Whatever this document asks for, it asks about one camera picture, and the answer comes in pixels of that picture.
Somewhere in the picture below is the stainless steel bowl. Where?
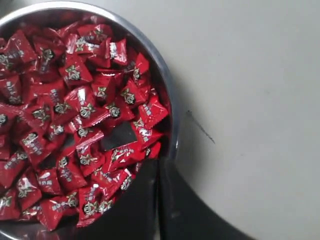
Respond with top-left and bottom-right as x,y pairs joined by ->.
0,1 -> 180,240

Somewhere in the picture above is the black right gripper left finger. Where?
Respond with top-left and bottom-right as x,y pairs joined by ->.
52,160 -> 158,240

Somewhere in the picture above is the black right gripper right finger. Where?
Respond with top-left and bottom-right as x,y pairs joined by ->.
159,158 -> 252,240

